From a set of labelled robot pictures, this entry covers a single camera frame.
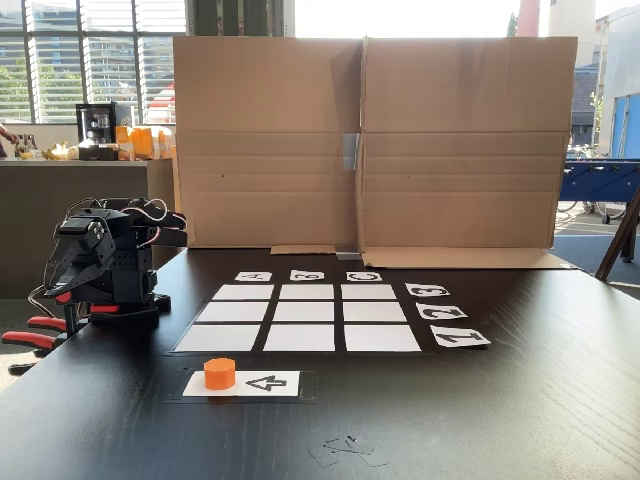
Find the round orange token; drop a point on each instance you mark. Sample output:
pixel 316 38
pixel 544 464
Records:
pixel 219 374

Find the white nine-square grid sheet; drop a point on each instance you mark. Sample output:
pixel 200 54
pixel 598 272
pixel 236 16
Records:
pixel 302 317

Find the gray counter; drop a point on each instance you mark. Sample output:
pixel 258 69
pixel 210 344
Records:
pixel 50 200

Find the black clamp short red lever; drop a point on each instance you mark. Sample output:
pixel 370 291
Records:
pixel 105 309

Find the bunch of bananas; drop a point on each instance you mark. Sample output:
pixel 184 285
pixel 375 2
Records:
pixel 60 151

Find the pack of bottles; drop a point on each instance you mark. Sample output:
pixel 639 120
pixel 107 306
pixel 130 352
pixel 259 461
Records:
pixel 26 146

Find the person in black shirt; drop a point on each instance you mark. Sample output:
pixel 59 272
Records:
pixel 6 136

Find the paper label letter A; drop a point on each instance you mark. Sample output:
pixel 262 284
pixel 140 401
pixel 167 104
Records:
pixel 253 276

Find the paper label letter B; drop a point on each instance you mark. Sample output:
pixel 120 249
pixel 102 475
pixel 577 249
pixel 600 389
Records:
pixel 306 275

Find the white arrow paper sheet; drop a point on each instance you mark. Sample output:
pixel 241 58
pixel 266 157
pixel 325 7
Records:
pixel 270 384

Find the gray tape strip on flap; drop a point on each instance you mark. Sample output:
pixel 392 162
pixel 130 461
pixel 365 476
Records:
pixel 348 254

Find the paper label letter C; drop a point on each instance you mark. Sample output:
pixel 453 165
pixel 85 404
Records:
pixel 364 276

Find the gray tape strip on seam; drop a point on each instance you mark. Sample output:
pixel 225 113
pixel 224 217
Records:
pixel 351 152

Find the paper label number 3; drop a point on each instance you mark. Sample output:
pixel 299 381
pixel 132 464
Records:
pixel 426 290

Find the paper label number 2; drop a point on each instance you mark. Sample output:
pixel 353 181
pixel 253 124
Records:
pixel 441 311

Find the brown cardboard screen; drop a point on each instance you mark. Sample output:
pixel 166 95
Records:
pixel 450 150

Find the paper label number 1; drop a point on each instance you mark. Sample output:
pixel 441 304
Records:
pixel 460 337

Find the blue foosball table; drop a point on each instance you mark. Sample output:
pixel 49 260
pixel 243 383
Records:
pixel 600 180

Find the dark wooden easel leg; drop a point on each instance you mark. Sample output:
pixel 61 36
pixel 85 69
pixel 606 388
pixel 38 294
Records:
pixel 617 245

